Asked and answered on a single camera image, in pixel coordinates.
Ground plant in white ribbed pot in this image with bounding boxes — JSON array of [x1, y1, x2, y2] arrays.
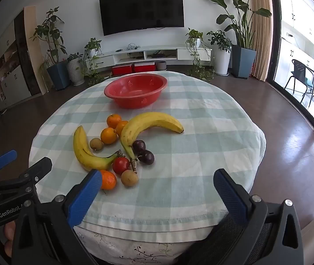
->
[[66, 52, 86, 87]]

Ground wall cabinet with white doors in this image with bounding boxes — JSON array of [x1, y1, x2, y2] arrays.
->
[[0, 6, 48, 111]]

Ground green white checked tablecloth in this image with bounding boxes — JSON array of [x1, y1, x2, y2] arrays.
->
[[28, 71, 266, 243]]

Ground small yellow banana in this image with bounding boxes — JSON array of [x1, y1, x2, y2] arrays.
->
[[73, 125, 122, 171]]

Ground large yellow banana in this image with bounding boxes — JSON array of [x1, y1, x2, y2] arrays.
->
[[120, 112, 184, 170]]

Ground bushy plant in white pot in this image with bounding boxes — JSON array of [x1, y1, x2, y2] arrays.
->
[[207, 30, 232, 76]]

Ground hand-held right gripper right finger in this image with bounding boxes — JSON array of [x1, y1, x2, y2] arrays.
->
[[213, 168, 304, 265]]

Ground beige curtain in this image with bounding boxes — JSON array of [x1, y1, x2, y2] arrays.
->
[[249, 0, 274, 82]]

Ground trailing pothos in white pot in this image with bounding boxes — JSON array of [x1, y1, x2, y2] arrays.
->
[[185, 28, 215, 82], [80, 37, 110, 86]]

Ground red tomato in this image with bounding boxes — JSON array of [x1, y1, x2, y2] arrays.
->
[[112, 156, 130, 175]]

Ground white television cabinet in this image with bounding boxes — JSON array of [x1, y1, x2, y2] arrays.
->
[[91, 45, 212, 68]]

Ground brown kiwi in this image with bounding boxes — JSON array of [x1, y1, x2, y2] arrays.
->
[[90, 138, 104, 150], [121, 170, 139, 187]]

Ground red plastic colander basin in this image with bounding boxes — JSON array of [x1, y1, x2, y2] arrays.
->
[[103, 74, 168, 109]]

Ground black metal chair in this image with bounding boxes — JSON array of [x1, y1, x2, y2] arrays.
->
[[284, 59, 314, 108]]

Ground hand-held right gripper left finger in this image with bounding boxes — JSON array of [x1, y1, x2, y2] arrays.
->
[[12, 168, 103, 265]]

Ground tall plant in dark pot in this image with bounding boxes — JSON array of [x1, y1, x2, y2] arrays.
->
[[29, 7, 70, 91]]

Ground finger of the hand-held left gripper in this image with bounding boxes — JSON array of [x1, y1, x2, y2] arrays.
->
[[0, 150, 18, 171], [0, 157, 53, 193]]

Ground white floral cloth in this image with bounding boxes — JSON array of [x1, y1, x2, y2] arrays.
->
[[73, 222, 215, 265]]

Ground orange mandarin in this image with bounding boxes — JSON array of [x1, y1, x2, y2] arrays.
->
[[100, 170, 117, 190], [107, 114, 122, 129], [115, 120, 129, 137]]

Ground dark purple plum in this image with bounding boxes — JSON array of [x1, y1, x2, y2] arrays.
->
[[133, 140, 147, 153], [138, 150, 155, 165]]

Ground white balcony cabinet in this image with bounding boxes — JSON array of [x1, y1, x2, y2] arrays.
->
[[280, 0, 314, 69]]

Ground large-leaf plant in blue pot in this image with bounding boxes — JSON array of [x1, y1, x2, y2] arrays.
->
[[201, 0, 273, 79]]

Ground black wall television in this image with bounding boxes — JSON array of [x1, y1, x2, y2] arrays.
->
[[99, 0, 185, 36]]

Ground black sliding door frame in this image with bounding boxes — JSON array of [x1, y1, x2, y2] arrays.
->
[[267, 0, 314, 133]]

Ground smooth round orange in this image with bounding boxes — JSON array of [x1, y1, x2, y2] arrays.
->
[[100, 127, 118, 145]]

